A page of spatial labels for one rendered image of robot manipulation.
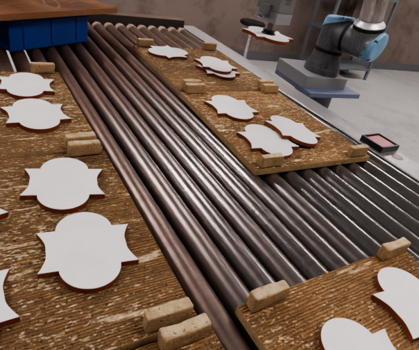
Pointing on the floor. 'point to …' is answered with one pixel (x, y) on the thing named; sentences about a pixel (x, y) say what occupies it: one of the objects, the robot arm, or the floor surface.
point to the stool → (249, 34)
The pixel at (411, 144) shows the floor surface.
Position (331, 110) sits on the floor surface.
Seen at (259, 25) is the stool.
